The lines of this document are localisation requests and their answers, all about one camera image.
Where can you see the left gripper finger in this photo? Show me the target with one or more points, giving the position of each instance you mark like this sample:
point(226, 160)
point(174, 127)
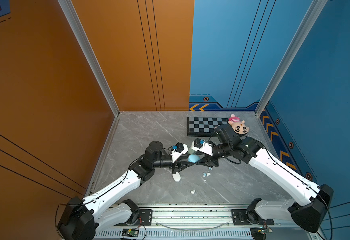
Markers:
point(184, 158)
point(184, 165)

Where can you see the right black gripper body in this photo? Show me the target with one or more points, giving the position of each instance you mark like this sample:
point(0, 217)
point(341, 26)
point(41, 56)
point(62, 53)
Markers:
point(212, 159)

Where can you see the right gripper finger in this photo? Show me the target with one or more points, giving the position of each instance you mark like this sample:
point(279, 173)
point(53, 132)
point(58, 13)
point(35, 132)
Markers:
point(202, 164)
point(203, 158)

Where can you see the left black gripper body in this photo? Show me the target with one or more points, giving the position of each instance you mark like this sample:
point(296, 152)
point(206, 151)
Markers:
point(175, 167)

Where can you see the blue earbud case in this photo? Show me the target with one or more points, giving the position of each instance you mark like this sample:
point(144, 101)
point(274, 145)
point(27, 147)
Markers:
point(193, 158)

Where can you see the mint green earbud case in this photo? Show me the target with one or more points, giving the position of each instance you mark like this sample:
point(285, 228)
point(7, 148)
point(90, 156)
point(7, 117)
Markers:
point(191, 151)

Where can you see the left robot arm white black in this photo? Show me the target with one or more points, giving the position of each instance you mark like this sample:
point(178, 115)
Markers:
point(83, 218)

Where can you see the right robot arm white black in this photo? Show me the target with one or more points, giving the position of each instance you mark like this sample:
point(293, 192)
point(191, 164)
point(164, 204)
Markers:
point(309, 202)

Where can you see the white earbud case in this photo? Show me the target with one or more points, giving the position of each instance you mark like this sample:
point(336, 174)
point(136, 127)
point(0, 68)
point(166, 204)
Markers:
point(177, 177)

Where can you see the black grey checkerboard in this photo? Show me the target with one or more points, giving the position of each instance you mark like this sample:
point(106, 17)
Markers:
point(203, 126)

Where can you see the pink plush toy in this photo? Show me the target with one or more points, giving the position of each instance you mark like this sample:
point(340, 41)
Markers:
point(238, 125)

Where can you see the left green circuit board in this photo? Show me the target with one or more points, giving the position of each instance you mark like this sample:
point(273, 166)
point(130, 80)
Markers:
point(130, 234)

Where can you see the green circuit board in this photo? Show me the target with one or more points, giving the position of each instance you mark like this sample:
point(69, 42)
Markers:
point(130, 234)
point(265, 230)

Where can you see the right green circuit board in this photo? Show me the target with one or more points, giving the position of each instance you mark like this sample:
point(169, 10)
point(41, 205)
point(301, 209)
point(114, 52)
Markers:
point(265, 230)

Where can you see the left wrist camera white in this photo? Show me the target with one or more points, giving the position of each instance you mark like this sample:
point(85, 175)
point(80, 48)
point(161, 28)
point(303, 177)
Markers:
point(178, 150)

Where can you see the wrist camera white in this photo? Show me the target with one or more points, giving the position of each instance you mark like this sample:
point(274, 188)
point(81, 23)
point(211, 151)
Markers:
point(178, 150)
point(202, 146)

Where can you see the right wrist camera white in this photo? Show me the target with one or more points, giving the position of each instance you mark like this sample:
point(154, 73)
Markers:
point(202, 146)

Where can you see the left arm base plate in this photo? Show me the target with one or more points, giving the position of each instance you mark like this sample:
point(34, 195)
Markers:
point(144, 216)

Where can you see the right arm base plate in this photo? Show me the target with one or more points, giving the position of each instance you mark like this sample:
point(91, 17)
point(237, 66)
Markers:
point(242, 217)

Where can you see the right aluminium corner post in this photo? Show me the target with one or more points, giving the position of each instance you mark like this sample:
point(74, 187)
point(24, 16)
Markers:
point(302, 32)

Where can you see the aluminium corner post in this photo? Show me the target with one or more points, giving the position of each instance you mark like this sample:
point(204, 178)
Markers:
point(81, 37)
point(302, 32)

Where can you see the left aluminium corner post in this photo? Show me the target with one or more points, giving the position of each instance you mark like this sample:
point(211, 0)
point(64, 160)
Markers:
point(81, 37)

